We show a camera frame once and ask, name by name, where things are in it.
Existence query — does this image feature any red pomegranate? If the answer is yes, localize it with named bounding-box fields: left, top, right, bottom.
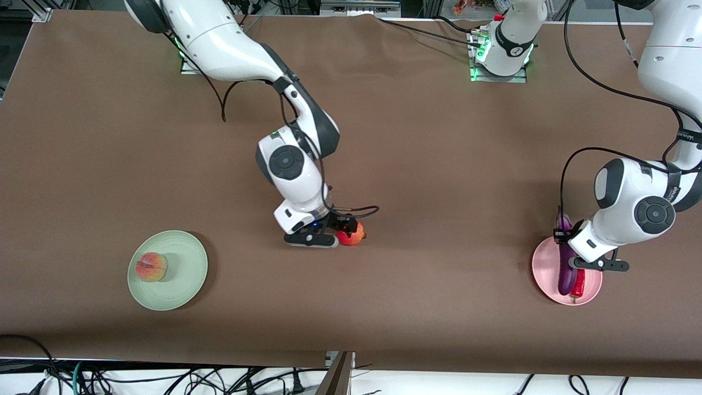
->
left=336, top=219, right=367, bottom=246

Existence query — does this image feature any purple eggplant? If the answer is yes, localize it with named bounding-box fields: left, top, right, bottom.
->
left=555, top=215, right=578, bottom=296

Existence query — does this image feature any yellow-red peach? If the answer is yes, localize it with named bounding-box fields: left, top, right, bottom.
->
left=135, top=252, right=168, bottom=283

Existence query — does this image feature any pink round plate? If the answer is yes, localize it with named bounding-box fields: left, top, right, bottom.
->
left=531, top=235, right=603, bottom=306

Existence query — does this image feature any brown table cover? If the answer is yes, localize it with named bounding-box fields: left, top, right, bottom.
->
left=0, top=10, right=702, bottom=379

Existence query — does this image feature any light green round plate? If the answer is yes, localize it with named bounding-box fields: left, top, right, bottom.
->
left=127, top=230, right=209, bottom=312

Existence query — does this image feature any grey device box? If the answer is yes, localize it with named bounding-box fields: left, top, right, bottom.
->
left=320, top=0, right=402, bottom=16

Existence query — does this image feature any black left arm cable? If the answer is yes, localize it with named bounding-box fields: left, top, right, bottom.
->
left=558, top=0, right=689, bottom=231

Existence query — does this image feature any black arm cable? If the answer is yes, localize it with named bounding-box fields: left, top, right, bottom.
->
left=558, top=0, right=689, bottom=231
left=165, top=33, right=380, bottom=220

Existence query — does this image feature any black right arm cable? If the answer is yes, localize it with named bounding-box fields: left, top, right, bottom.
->
left=165, top=33, right=380, bottom=220

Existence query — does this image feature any dark brown post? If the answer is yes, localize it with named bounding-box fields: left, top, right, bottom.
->
left=315, top=351, right=354, bottom=395

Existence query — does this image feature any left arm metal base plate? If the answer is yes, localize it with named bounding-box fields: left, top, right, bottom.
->
left=468, top=30, right=528, bottom=84

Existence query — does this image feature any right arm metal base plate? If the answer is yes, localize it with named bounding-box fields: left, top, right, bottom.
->
left=180, top=52, right=220, bottom=76

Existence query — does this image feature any black cable on table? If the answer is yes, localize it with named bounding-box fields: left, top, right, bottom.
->
left=378, top=18, right=483, bottom=47

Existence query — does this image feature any aluminium frame profile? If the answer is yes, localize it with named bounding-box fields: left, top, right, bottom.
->
left=22, top=0, right=53, bottom=22

